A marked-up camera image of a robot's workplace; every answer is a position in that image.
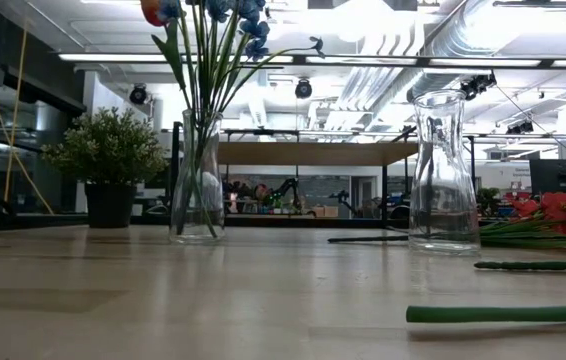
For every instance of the orange artificial tulip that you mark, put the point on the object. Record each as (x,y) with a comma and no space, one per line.
(153,11)

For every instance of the black track spotlight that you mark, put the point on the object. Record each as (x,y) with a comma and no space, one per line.
(520,128)
(478,85)

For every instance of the clear glass vase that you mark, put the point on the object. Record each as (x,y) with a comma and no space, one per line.
(443,200)
(210,190)

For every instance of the red artificial flower bunch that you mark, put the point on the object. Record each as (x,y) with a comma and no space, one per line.
(558,205)

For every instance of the dark red artificial tulip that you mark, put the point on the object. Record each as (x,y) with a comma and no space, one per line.
(503,314)

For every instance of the silver ventilation duct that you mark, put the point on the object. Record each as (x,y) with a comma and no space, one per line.
(453,45)

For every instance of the wooden shelf with black legs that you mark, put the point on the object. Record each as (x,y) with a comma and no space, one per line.
(313,152)

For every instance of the blue artificial flower bunch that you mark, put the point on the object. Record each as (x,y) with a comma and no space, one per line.
(220,65)

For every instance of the potted green plant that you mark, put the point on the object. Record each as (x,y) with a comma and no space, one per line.
(108,150)

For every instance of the black computer monitor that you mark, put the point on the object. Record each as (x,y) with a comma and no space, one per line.
(560,177)

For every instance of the black round ceiling lamp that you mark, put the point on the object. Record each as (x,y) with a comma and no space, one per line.
(138,94)
(303,89)

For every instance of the long linear ceiling light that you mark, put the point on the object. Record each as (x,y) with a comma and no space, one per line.
(113,57)

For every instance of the red flower stem middle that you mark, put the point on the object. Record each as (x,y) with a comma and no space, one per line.
(538,265)

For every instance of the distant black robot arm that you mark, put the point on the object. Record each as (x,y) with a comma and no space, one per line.
(285,190)
(343,202)

